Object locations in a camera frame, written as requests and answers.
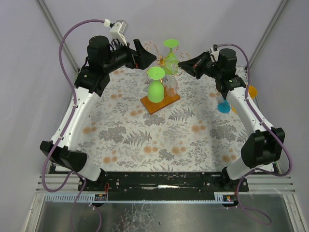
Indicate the green wine glass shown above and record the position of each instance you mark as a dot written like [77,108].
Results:
[172,44]
[156,91]

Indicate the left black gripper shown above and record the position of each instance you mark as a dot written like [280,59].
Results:
[136,54]

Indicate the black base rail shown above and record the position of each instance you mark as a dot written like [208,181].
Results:
[163,186]

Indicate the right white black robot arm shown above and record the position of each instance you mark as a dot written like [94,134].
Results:
[263,145]

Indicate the orange wine glass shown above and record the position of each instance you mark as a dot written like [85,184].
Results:
[252,92]

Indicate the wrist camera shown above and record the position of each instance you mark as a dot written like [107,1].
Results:
[215,50]
[118,31]

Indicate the orange wooden rack base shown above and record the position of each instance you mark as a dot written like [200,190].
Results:
[155,107]

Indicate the left grey cable duct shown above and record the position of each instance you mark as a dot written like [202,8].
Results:
[74,197]

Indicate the front green wine glass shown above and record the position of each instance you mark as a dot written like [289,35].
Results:
[156,91]

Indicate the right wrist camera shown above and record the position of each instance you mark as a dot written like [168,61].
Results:
[215,50]

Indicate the grey cable duct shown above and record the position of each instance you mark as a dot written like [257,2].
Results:
[74,197]
[225,197]

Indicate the blue wine glass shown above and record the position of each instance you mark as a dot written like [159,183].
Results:
[223,106]

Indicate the floral table mat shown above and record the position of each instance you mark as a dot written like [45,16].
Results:
[118,133]

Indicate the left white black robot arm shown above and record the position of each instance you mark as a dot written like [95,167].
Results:
[103,58]

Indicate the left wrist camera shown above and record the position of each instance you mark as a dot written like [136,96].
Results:
[118,31]

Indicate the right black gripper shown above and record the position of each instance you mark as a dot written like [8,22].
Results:
[198,66]

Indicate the gold wire glass rack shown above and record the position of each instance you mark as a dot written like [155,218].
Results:
[183,56]

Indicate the right grey cable duct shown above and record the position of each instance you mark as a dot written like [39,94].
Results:
[225,197]

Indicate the back green wine glass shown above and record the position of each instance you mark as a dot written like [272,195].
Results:
[172,44]

